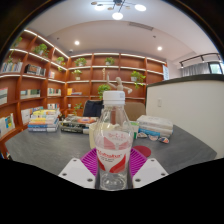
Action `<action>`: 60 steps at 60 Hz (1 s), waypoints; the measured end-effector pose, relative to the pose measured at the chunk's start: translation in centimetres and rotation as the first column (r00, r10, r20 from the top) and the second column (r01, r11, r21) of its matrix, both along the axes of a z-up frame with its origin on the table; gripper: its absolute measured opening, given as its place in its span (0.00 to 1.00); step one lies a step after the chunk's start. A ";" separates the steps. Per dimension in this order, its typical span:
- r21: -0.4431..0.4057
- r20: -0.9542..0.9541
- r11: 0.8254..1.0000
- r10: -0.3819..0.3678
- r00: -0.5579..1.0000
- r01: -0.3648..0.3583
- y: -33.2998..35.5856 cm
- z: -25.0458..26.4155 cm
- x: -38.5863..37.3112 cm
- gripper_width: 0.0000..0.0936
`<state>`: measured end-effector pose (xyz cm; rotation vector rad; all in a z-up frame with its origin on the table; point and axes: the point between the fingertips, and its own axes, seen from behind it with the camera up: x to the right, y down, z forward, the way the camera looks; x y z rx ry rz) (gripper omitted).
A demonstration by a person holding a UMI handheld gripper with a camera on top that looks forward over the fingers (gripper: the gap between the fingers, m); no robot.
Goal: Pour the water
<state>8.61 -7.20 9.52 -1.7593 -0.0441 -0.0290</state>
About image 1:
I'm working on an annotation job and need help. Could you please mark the window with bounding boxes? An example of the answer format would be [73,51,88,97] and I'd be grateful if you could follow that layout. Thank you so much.
[209,61,224,75]

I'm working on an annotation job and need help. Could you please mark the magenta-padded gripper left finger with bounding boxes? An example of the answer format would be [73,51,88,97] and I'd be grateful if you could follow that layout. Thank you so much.
[57,147,100,190]

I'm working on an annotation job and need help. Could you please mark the branched ceiling lamp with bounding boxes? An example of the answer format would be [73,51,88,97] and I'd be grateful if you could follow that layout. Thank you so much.
[90,0,148,21]

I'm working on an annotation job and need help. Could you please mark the tan chair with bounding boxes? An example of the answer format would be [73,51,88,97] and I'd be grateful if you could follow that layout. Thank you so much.
[124,101,147,122]

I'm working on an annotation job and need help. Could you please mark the wooden artist mannequin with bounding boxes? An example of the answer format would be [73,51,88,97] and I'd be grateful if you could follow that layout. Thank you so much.
[105,73,134,98]

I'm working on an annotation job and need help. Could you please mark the black ceiling track rail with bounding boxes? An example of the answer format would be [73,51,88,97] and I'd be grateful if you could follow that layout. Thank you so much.
[179,52,223,68]

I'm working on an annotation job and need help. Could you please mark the dark chair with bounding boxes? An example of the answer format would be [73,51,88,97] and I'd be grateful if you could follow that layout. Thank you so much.
[82,99,105,118]

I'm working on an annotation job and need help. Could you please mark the green and white box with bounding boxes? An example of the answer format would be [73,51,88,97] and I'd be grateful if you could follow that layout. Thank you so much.
[129,120,141,140]

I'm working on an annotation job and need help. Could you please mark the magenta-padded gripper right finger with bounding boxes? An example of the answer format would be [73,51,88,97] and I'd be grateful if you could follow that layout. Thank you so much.
[129,147,170,190]

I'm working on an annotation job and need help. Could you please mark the clear plastic water bottle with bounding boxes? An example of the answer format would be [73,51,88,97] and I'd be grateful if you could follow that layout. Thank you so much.
[93,90,134,192]

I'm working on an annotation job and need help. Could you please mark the ceiling air vent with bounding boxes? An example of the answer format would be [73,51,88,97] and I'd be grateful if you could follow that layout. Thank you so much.
[127,21,155,32]

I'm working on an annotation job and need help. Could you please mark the white counter with dark top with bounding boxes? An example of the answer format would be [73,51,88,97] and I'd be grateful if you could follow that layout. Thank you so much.
[145,73,224,160]

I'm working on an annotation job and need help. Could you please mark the stack of dark books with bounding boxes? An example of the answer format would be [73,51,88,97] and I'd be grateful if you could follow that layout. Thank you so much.
[59,115,100,135]

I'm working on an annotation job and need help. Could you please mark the stack of colourful books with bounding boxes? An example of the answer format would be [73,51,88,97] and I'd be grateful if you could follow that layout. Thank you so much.
[27,108,61,133]

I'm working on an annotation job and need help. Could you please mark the wooden shelf unit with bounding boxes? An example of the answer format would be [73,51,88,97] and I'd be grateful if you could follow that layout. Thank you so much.
[0,28,168,158]

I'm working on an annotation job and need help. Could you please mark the grey curtain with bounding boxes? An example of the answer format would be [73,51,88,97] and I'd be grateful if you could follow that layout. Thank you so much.
[181,62,211,78]

